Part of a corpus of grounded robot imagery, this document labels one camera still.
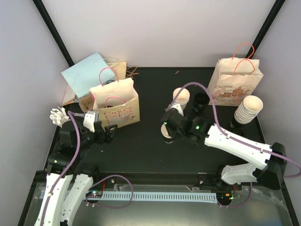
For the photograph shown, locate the black sleeved paper cup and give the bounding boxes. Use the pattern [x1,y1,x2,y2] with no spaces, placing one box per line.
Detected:
[161,124,175,144]

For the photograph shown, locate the small stack paper cups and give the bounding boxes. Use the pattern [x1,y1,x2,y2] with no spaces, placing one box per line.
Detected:
[173,88,190,110]

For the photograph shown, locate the cream paper bag pink sides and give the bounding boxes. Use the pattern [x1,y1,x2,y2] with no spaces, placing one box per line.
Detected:
[89,78,140,128]

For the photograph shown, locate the black lid stack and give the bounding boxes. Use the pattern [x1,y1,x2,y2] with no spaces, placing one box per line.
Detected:
[193,93,210,113]

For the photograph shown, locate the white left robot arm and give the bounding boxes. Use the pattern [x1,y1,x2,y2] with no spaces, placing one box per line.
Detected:
[35,121,118,226]

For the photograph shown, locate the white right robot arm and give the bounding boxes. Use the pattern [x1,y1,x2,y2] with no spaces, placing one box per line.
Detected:
[161,109,287,190]

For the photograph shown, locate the stacked pulp cup carriers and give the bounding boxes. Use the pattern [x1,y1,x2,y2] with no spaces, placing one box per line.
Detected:
[79,95,94,113]

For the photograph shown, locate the patterned flat paper bag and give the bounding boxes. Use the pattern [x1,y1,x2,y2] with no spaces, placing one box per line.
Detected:
[61,85,80,106]

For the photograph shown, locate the light blue paper bag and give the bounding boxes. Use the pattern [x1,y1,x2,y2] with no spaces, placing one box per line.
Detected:
[62,52,116,97]

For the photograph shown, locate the brown kraft paper bag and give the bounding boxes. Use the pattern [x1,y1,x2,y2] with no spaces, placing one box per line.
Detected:
[104,57,139,79]

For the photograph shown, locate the Cream Bear printed paper bag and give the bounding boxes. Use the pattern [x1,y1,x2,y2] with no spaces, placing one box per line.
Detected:
[207,42,263,106]

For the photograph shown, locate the tall stack paper cups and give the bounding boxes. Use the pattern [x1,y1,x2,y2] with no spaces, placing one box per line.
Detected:
[230,95,263,128]

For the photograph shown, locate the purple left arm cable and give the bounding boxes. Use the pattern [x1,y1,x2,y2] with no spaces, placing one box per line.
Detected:
[40,112,134,226]

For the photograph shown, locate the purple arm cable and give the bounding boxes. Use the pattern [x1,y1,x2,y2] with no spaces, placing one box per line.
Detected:
[40,112,134,226]
[169,82,301,209]

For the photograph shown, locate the light blue slotted cable duct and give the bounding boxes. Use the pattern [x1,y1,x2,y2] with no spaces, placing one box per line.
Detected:
[84,189,218,203]

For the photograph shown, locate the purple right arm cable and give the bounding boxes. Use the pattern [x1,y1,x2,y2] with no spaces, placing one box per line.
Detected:
[169,82,301,209]

